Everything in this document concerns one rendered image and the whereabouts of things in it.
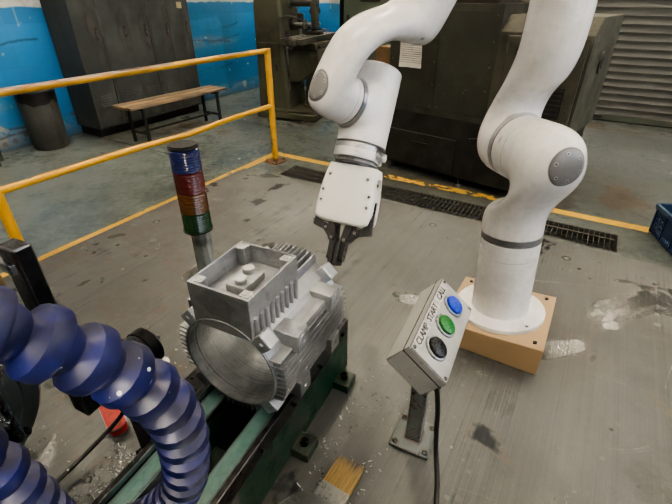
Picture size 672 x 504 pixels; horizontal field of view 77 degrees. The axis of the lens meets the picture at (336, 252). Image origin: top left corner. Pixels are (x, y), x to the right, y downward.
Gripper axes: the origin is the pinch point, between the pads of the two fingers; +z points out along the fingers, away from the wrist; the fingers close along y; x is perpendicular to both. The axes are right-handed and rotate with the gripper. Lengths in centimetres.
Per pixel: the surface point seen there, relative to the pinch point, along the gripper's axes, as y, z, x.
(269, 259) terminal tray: 5.7, 2.5, 11.8
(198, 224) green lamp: 33.8, 1.6, -4.4
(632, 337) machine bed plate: -56, 6, -48
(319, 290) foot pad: -1.3, 5.7, 6.9
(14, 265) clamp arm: 18.5, 6.4, 39.5
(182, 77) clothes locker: 427, -151, -380
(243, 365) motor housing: 8.6, 21.2, 7.8
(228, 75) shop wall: 462, -204, -510
